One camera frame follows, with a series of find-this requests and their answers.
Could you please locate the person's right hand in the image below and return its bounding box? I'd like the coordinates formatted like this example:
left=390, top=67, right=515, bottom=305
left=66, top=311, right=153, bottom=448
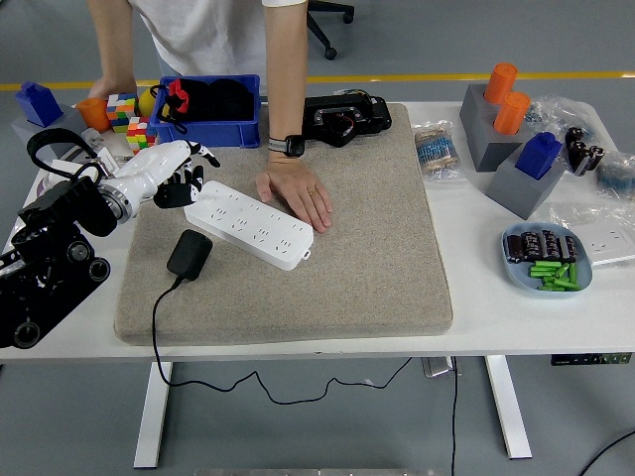
left=87, top=76, right=139, bottom=103

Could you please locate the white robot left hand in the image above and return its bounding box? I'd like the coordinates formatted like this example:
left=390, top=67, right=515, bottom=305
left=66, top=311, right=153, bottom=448
left=111, top=139, right=222, bottom=219

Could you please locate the person's left hand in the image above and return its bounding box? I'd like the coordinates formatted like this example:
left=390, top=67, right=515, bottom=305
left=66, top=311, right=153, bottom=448
left=255, top=157, right=333, bottom=234

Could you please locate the white power strip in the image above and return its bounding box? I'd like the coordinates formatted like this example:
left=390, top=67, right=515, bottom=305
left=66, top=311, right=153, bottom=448
left=183, top=179, right=316, bottom=272

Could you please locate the black plug adapter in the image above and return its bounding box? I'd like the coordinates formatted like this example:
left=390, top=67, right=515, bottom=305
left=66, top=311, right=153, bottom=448
left=166, top=228, right=214, bottom=283

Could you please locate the thin black adapter cord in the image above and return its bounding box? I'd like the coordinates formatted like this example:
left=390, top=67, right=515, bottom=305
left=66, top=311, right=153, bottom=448
left=150, top=275, right=414, bottom=406

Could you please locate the multicoloured puzzle cube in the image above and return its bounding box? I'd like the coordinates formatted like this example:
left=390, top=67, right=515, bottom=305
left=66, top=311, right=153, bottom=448
left=125, top=116, right=158, bottom=155
left=105, top=92, right=139, bottom=134

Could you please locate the yellow ball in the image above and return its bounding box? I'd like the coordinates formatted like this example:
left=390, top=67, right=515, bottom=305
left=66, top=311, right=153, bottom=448
left=137, top=87, right=160, bottom=118

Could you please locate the white square panel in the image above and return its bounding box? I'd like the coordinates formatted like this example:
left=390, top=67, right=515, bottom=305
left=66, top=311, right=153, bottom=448
left=93, top=148, right=123, bottom=173

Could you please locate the orange plastic cup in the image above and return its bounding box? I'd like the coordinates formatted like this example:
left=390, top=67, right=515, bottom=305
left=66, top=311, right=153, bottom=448
left=74, top=97, right=111, bottom=133

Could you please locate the black wrist watch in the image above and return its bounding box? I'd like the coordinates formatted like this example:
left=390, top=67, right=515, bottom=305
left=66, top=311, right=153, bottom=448
left=267, top=134, right=307, bottom=159

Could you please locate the blue plastic bin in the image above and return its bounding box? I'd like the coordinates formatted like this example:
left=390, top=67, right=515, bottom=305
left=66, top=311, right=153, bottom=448
left=148, top=73, right=262, bottom=149

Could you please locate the blue plastic block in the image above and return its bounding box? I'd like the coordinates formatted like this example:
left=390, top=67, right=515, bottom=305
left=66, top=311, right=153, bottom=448
left=14, top=81, right=64, bottom=128
left=514, top=131, right=565, bottom=180

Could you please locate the black pouch with red toggle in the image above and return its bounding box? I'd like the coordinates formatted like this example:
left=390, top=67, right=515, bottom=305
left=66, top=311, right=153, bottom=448
left=148, top=76, right=214, bottom=135

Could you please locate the grey-brown mat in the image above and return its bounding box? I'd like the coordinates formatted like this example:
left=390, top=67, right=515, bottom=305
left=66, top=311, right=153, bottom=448
left=112, top=102, right=455, bottom=347

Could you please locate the black electronic device housing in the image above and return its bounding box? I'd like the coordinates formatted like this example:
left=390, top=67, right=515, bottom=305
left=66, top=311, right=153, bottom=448
left=301, top=88, right=393, bottom=149

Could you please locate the person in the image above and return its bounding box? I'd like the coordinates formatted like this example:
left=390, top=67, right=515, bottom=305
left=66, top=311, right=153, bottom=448
left=126, top=0, right=309, bottom=95

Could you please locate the black round cloth pouch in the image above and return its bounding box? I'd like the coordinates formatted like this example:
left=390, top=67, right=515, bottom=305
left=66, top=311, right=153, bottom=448
left=207, top=77, right=257, bottom=123

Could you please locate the clear bag of taped resistors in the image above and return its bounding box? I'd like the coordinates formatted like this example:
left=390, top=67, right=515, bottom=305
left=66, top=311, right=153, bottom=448
left=411, top=120, right=470, bottom=183

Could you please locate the grey two-hole block holder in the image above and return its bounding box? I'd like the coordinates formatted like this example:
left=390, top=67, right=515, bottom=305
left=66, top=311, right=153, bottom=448
left=458, top=82, right=532, bottom=173

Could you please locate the orange plastic cylinder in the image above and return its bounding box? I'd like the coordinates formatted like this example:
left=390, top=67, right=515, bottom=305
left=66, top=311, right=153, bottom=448
left=492, top=91, right=532, bottom=136
left=483, top=61, right=520, bottom=105

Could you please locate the light blue plate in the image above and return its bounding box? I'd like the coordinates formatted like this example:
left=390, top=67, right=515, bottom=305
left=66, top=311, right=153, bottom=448
left=499, top=221, right=595, bottom=298

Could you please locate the white table leg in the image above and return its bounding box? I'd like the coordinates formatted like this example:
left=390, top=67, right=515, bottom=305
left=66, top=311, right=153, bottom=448
left=484, top=355, right=534, bottom=460
left=133, top=361, right=174, bottom=470

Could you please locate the clear bag of blue resistors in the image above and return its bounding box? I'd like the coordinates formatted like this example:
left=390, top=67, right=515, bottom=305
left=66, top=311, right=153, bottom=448
left=525, top=93, right=604, bottom=138
left=594, top=151, right=635, bottom=199

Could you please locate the clear plastic bag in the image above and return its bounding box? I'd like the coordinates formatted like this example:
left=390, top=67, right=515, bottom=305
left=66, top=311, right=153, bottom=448
left=549, top=201, right=635, bottom=269

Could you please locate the clear bag of black capacitors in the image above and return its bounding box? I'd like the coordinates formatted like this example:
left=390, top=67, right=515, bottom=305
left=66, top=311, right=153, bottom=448
left=564, top=126, right=607, bottom=176

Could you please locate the black table control panel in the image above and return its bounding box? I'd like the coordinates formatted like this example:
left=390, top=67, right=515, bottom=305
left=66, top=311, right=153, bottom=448
left=550, top=351, right=634, bottom=367

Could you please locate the silver metal bracket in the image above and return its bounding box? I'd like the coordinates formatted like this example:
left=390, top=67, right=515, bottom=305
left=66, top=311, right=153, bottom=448
left=422, top=355, right=455, bottom=380

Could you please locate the black hanging cable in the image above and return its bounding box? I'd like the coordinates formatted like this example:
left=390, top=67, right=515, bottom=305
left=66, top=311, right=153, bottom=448
left=448, top=356, right=460, bottom=476

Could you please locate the white wall socket plate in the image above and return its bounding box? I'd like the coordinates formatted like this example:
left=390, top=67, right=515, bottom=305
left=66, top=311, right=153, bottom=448
left=577, top=221, right=635, bottom=267

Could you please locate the black floor cable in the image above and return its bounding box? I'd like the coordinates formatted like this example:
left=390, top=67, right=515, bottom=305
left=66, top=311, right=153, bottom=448
left=579, top=428, right=635, bottom=476

